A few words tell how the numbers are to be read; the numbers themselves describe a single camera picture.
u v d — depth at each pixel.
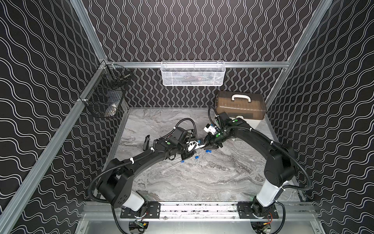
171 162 0.90
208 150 0.95
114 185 0.43
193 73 1.26
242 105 0.95
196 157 0.94
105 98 0.93
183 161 0.92
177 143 0.65
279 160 0.46
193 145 0.71
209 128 0.81
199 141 0.70
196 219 0.74
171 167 0.90
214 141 0.74
